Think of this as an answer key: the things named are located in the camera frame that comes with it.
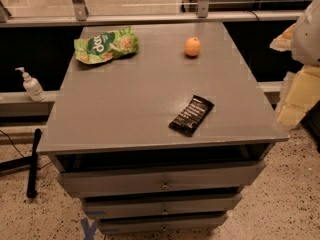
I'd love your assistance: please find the black floor cable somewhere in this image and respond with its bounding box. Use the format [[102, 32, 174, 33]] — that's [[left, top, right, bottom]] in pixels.
[[0, 129, 26, 159]]

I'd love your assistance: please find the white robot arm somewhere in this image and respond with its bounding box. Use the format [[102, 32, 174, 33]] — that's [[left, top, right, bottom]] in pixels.
[[270, 0, 320, 128]]

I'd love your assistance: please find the black stand leg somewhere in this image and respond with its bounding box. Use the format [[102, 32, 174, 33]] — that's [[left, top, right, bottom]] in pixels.
[[0, 129, 41, 198]]

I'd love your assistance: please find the bottom grey drawer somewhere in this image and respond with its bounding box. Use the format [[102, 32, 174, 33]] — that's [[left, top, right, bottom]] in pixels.
[[98, 212, 227, 234]]

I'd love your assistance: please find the middle grey drawer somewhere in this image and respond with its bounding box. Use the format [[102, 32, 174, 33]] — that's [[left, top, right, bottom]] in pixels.
[[82, 193, 242, 219]]

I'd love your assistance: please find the white pump lotion bottle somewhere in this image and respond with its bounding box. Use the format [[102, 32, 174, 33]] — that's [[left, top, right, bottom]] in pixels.
[[16, 67, 46, 102]]

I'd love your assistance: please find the grey drawer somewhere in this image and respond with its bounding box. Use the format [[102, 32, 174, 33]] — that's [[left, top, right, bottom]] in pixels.
[[98, 212, 227, 234], [82, 193, 242, 219], [57, 160, 266, 198]]

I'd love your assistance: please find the grey metal railing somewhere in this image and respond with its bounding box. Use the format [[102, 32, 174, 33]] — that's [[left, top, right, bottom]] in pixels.
[[0, 0, 304, 27]]

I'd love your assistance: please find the green chip bag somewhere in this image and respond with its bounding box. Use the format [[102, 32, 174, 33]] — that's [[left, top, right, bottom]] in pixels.
[[74, 26, 139, 65]]

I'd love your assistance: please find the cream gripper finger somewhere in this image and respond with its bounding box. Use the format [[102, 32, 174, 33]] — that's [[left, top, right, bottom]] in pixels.
[[270, 24, 295, 52], [275, 65, 320, 128]]

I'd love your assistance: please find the top grey drawer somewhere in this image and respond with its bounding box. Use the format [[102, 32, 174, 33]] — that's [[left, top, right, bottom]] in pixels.
[[57, 160, 266, 198]]

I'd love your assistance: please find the orange fruit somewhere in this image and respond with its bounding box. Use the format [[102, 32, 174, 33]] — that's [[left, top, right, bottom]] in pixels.
[[184, 37, 201, 57]]

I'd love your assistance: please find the grey drawer cabinet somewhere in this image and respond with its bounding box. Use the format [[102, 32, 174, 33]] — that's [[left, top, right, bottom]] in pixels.
[[36, 21, 290, 236]]

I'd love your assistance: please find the black rxbar chocolate wrapper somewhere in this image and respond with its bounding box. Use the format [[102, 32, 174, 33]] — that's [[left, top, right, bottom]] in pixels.
[[169, 95, 214, 136]]

